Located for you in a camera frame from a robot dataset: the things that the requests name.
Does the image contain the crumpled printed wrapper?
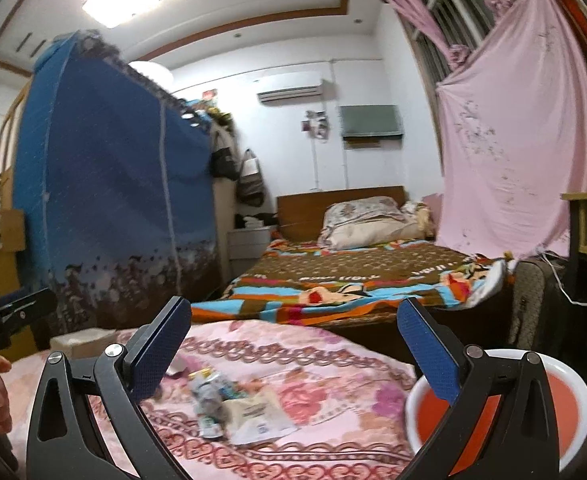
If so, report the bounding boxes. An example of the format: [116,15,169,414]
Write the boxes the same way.
[189,366,241,440]

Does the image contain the wooden bed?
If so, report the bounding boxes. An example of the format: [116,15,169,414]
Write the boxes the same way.
[192,185,518,368]

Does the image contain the pink floral blanket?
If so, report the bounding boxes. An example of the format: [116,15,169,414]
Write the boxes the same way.
[3,319,420,480]

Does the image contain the pink tied curtain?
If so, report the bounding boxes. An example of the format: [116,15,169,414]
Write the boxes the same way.
[379,0,470,70]

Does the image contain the orange basin with white rim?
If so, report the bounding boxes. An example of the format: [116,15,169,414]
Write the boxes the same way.
[404,347,587,473]

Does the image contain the white flat packet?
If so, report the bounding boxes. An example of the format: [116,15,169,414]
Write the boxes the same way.
[222,389,300,447]

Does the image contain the white cardboard box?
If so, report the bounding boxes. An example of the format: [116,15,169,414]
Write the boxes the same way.
[50,328,125,357]

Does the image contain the pink hanging sheet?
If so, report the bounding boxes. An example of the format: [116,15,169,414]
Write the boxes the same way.
[436,0,587,262]

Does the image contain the black handbag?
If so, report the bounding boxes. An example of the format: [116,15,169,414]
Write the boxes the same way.
[209,122,242,181]

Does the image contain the white round lampshade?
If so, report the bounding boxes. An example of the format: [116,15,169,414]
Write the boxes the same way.
[130,61,175,97]

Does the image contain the grey-green wall panel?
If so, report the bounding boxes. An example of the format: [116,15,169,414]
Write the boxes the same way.
[338,104,405,140]

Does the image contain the floral pillow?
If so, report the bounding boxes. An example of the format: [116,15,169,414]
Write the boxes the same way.
[318,196,427,252]

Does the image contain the yellowish pillow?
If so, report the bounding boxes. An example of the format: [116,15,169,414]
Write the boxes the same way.
[401,201,435,237]

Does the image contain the blue fabric wardrobe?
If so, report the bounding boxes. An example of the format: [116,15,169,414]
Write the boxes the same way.
[13,30,222,335]

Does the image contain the white nightstand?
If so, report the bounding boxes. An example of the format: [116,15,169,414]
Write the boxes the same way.
[226,224,273,282]

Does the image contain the colourful cartoon blanket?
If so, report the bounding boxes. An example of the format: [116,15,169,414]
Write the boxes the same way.
[190,237,517,327]

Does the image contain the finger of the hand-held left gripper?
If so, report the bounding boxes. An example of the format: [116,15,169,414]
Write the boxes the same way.
[0,287,59,332]

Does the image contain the white air conditioner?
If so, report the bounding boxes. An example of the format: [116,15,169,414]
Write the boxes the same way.
[256,79,324,106]

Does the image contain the black items on nightstand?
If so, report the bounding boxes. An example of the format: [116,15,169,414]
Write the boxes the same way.
[234,213,277,229]

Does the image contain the wall ornaments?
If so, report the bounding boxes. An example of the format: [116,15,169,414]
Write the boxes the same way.
[301,110,331,143]

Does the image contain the checkered suitcase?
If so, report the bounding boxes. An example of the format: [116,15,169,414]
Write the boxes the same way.
[506,259,570,357]

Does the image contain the beige cabinet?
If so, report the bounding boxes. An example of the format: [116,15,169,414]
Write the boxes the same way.
[212,176,238,282]

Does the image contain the person's left hand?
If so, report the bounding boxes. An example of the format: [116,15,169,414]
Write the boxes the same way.
[0,354,14,435]

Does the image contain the grey handbag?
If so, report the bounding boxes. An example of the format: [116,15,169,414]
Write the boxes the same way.
[237,149,266,207]

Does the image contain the white cable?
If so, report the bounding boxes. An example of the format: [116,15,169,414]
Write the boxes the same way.
[543,252,587,307]

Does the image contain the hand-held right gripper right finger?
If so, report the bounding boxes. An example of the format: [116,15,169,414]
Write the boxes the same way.
[396,296,560,480]

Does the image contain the wooden desk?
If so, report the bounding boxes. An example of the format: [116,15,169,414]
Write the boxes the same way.
[561,191,587,262]

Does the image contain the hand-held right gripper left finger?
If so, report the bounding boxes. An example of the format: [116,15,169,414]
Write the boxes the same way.
[26,296,192,480]

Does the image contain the clutter atop cabinet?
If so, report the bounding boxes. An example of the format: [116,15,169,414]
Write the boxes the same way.
[182,88,235,134]

